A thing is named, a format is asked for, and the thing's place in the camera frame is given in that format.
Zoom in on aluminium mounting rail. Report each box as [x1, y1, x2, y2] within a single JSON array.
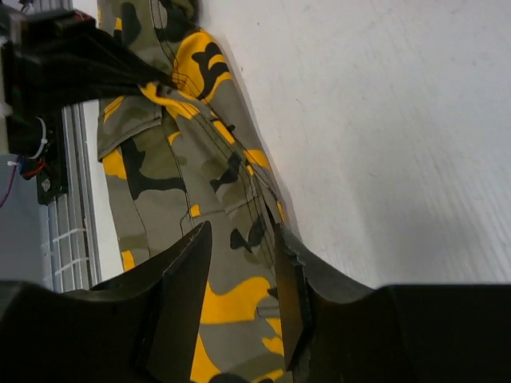
[[39, 105, 101, 293]]

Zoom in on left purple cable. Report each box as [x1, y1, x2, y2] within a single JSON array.
[[0, 159, 21, 210]]

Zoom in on camouflage trousers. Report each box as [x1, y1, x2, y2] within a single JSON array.
[[97, 1, 292, 382]]

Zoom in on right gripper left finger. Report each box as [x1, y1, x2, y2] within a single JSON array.
[[1, 222, 212, 382]]

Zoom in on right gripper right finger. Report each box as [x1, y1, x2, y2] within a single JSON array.
[[275, 224, 510, 382]]

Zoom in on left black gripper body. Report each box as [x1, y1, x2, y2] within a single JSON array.
[[1, 9, 104, 116]]

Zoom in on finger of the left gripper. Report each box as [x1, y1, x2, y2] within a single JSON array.
[[91, 28, 174, 100]]

